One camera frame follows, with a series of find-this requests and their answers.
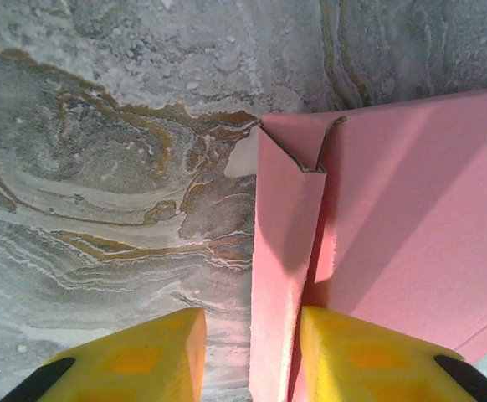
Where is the pink and white paper box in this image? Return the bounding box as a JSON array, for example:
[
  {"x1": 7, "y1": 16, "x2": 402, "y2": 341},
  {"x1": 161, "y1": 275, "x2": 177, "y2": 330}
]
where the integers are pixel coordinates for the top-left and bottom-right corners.
[{"x1": 249, "y1": 85, "x2": 487, "y2": 402}]

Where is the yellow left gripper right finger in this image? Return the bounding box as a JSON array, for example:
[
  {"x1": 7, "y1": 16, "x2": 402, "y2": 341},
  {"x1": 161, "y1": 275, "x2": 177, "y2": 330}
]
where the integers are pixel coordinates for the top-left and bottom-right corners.
[{"x1": 296, "y1": 305, "x2": 487, "y2": 402}]

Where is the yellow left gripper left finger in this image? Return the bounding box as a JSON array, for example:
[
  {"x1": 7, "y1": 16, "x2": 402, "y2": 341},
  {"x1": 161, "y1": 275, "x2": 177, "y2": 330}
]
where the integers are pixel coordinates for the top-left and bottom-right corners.
[{"x1": 0, "y1": 308, "x2": 208, "y2": 402}]

